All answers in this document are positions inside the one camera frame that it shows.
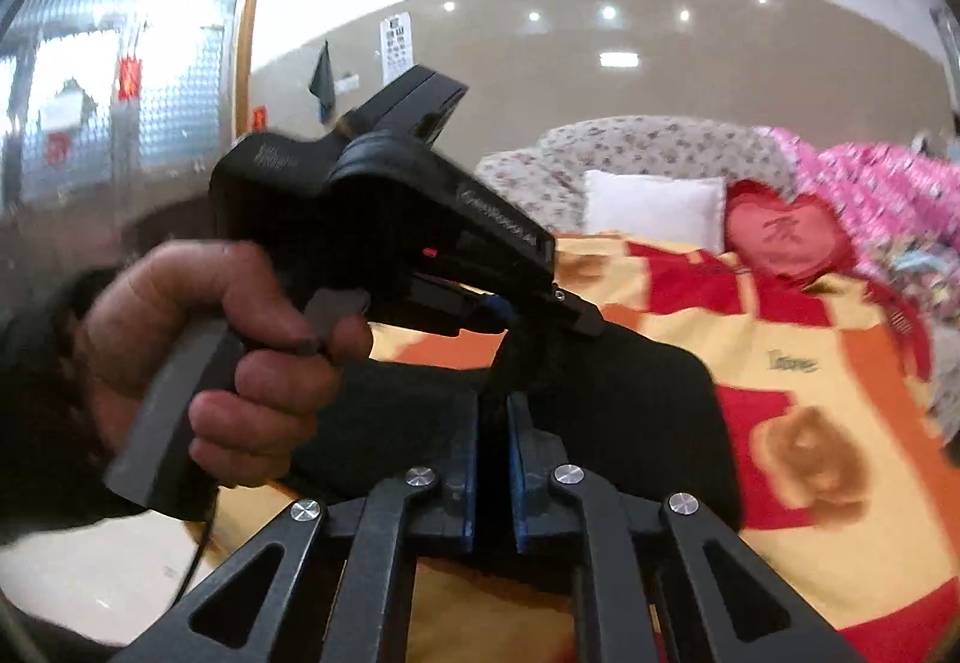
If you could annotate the white wall socket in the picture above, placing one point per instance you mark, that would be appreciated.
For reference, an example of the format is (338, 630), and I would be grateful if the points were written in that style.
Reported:
(347, 85)

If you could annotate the glass block window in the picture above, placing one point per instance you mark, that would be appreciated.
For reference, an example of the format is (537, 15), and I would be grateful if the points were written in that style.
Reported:
(172, 48)

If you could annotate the metal railing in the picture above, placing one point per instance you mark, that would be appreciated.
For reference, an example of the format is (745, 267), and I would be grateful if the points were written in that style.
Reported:
(940, 37)

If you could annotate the colourful cloth bundle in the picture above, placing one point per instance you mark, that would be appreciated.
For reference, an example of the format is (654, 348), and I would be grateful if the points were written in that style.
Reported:
(919, 265)

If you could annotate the white pillow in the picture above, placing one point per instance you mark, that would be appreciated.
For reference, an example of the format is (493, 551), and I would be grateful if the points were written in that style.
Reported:
(652, 213)

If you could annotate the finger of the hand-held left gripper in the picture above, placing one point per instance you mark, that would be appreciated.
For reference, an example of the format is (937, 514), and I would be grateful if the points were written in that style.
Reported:
(574, 316)
(495, 313)

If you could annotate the person's left forearm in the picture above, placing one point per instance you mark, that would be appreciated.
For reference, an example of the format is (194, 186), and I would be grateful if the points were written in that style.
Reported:
(37, 423)

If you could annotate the red paper decoration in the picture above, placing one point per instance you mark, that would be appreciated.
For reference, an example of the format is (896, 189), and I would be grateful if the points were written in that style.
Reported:
(130, 78)
(58, 149)

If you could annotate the orange red printed blanket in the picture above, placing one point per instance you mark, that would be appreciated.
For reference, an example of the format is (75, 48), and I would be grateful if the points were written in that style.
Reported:
(825, 468)

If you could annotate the pink printed quilt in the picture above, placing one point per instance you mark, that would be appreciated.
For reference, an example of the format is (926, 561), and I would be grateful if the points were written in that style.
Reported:
(885, 183)

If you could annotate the eye chart poster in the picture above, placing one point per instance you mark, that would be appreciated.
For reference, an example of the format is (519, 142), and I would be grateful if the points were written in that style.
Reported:
(397, 48)

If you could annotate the small red paper sticker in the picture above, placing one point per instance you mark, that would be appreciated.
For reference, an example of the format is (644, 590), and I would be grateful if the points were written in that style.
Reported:
(257, 118)

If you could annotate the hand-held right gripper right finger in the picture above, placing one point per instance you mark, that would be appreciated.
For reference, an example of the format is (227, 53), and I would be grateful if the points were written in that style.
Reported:
(517, 460)

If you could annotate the dark hanging cloth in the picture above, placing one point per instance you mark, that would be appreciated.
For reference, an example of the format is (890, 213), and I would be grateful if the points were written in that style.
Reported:
(324, 82)

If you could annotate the person's left hand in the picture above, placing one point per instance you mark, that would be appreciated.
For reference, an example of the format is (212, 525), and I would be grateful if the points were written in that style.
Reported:
(187, 280)

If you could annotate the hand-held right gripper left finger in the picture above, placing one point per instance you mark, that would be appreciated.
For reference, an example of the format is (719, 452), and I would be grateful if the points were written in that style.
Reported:
(469, 460)

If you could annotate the black pants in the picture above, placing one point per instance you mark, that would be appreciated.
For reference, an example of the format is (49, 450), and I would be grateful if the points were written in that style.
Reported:
(637, 408)

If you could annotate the red heart cushion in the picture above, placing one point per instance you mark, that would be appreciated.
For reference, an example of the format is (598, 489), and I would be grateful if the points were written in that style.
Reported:
(787, 235)

